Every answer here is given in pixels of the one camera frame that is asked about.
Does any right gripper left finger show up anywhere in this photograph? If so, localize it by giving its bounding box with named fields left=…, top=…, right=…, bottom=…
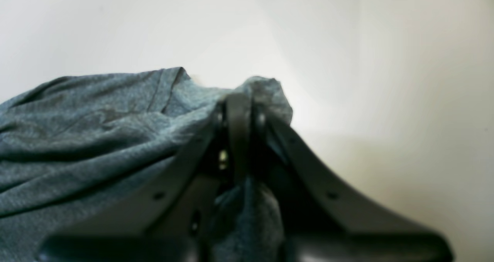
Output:
left=39, top=100, right=226, bottom=262

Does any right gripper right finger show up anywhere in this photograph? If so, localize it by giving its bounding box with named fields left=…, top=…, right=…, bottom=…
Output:
left=255, top=104, right=454, bottom=262

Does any grey t-shirt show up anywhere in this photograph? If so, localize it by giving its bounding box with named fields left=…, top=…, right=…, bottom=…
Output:
left=1, top=68, right=292, bottom=262

